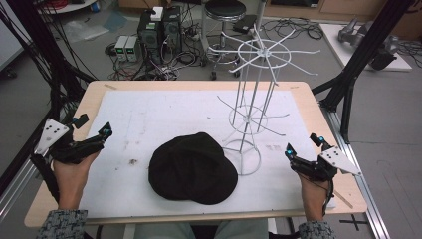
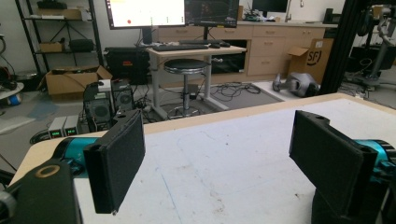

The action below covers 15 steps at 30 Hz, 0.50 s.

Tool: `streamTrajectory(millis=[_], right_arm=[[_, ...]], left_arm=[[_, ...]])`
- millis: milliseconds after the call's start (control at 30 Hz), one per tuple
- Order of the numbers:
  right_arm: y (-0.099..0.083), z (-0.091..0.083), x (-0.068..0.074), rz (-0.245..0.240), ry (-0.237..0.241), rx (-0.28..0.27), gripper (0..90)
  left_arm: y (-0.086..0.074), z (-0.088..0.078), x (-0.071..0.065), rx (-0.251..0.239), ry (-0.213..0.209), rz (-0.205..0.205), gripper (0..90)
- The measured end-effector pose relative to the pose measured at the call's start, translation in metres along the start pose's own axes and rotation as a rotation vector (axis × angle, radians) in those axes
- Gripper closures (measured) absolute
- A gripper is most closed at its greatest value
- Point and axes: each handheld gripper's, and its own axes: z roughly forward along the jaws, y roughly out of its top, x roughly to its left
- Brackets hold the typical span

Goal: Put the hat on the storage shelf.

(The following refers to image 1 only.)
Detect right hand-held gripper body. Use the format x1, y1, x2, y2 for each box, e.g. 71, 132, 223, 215
290, 145, 362, 183

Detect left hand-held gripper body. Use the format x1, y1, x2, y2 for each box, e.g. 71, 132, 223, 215
34, 118, 106, 165

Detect person's right hand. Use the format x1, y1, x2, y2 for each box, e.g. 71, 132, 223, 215
298, 172, 330, 222

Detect person's left hand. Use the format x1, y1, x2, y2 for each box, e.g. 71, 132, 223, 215
53, 150, 101, 211

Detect white foam mat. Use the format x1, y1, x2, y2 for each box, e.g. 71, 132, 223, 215
79, 89, 336, 220

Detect grey power supply unit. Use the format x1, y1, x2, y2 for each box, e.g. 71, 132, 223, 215
113, 35, 129, 63
124, 35, 142, 63

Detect clear plastic sheet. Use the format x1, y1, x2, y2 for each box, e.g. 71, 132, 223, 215
62, 19, 110, 44

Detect black cap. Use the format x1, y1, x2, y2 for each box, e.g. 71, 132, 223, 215
147, 131, 239, 206

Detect white floor board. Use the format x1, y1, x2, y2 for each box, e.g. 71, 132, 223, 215
318, 23, 413, 73

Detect black computer tower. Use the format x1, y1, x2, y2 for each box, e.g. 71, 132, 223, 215
161, 5, 183, 56
136, 11, 164, 65

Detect person's legs grey trousers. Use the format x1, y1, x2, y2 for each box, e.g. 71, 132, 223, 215
132, 218, 271, 239

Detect grey robot device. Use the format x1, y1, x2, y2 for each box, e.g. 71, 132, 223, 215
337, 17, 400, 72

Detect white round table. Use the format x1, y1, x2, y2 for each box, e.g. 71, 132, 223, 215
37, 0, 98, 15

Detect white box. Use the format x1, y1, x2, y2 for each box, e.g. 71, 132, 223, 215
149, 6, 164, 22

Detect black flat box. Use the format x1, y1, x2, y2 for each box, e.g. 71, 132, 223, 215
232, 14, 259, 35

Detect black round stool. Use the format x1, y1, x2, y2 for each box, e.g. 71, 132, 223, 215
200, 0, 247, 82

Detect aluminium rail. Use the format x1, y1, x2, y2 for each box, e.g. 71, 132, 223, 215
319, 106, 391, 239
0, 158, 38, 222

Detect black metal frame strut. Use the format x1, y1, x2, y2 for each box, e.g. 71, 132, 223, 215
0, 0, 98, 197
312, 0, 417, 144

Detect tangle of floor cables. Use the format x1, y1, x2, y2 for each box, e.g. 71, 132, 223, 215
104, 43, 207, 82

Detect white wire hat rack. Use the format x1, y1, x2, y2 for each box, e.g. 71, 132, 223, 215
206, 23, 321, 177

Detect black cable coil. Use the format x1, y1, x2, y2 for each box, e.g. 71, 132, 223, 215
262, 17, 324, 42

